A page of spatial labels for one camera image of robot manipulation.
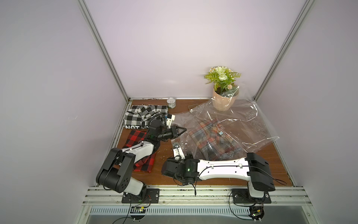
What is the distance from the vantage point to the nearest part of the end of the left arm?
0.69 meters

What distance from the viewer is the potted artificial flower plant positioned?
940 millimetres

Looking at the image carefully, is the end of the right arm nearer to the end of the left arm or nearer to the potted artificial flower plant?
the end of the left arm

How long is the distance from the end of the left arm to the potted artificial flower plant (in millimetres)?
383
